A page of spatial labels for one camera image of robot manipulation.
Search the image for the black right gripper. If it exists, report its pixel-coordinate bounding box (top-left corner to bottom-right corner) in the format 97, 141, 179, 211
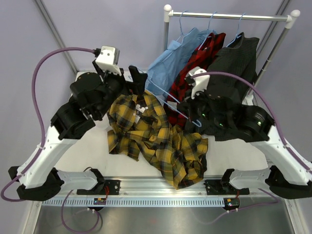
179, 84, 231, 129

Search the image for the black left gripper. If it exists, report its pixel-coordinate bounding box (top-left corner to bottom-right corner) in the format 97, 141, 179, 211
92, 59, 145, 118

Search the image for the light blue wire hanger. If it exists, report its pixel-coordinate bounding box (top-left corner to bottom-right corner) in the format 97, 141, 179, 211
145, 73, 203, 128

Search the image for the yellow plaid shirt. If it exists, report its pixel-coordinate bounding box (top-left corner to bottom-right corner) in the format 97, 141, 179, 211
107, 93, 209, 190

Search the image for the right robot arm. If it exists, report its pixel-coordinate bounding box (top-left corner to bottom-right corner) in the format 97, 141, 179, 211
178, 78, 312, 199

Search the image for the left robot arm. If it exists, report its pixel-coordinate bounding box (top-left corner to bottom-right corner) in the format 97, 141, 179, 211
8, 66, 148, 201

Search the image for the dark grey striped shirt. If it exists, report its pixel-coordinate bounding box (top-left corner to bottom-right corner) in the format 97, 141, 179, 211
195, 32, 259, 141

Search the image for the light blue shirt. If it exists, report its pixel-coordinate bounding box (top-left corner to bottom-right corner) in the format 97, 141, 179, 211
145, 27, 216, 96

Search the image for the red black plaid shirt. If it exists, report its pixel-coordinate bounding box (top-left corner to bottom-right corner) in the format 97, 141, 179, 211
165, 32, 226, 127

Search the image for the blue hanger of grey shirt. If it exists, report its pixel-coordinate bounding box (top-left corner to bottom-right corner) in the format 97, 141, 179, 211
226, 13, 246, 47

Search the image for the blue hanger of red shirt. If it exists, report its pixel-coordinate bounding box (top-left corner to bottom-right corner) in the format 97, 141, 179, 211
198, 11, 218, 50

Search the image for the metal clothes rack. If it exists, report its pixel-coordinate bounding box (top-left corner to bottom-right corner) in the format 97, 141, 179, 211
162, 4, 301, 105

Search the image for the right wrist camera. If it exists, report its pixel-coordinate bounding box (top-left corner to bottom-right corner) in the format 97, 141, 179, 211
185, 67, 210, 99

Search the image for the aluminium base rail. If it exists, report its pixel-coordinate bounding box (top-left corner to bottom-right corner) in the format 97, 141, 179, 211
58, 176, 295, 195

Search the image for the purple cable loop right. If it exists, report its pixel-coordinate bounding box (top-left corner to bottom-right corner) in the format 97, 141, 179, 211
190, 189, 280, 224

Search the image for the purple cable loop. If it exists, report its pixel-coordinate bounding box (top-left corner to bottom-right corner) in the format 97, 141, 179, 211
190, 189, 280, 224
59, 189, 104, 232

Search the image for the white slotted cable duct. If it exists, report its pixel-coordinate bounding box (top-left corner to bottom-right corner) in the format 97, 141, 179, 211
42, 197, 225, 207

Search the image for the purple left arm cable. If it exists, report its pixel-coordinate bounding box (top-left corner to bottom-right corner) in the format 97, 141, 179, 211
0, 48, 98, 202

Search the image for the purple cable loop left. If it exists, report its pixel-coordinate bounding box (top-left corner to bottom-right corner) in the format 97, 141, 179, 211
59, 189, 104, 232

